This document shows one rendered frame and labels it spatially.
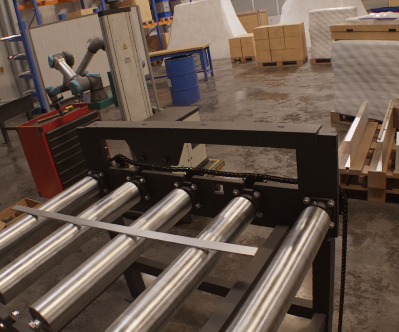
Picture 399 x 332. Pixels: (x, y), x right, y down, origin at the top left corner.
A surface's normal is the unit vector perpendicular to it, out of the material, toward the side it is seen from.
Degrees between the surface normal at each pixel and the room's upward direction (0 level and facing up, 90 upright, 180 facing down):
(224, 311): 0
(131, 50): 90
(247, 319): 3
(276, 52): 90
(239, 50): 90
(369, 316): 0
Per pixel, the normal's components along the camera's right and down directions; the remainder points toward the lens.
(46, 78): 0.56, 0.25
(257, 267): -0.16, -0.90
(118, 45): 0.86, 0.07
